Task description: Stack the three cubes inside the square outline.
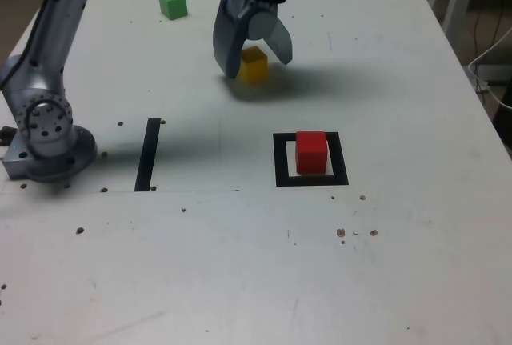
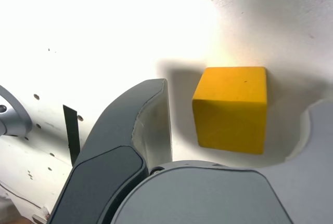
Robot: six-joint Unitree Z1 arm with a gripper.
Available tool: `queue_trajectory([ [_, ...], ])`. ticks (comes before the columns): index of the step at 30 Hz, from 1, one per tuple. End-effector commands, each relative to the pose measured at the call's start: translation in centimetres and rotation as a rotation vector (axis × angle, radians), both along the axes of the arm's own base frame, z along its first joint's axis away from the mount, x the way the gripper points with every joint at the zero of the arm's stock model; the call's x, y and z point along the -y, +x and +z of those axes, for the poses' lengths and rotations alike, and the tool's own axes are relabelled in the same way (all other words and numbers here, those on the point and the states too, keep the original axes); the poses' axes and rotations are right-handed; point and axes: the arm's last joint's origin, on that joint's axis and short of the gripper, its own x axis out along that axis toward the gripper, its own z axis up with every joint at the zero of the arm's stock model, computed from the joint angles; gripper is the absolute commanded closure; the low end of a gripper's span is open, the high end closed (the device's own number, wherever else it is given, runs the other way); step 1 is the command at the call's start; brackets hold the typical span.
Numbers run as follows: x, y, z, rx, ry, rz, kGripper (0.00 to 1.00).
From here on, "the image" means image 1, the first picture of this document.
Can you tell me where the yellow cube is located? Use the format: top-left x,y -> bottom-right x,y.
238,46 -> 269,85

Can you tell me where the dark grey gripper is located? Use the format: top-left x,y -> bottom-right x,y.
211,0 -> 294,79

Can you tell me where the red cube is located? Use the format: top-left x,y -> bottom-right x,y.
294,130 -> 330,175

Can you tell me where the white cable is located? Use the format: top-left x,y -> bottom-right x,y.
466,27 -> 512,110

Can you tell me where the black tape strip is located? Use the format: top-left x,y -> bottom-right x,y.
134,118 -> 162,193

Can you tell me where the green cube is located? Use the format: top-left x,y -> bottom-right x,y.
158,0 -> 189,21

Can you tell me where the black tape square outline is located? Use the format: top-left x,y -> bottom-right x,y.
272,131 -> 350,188

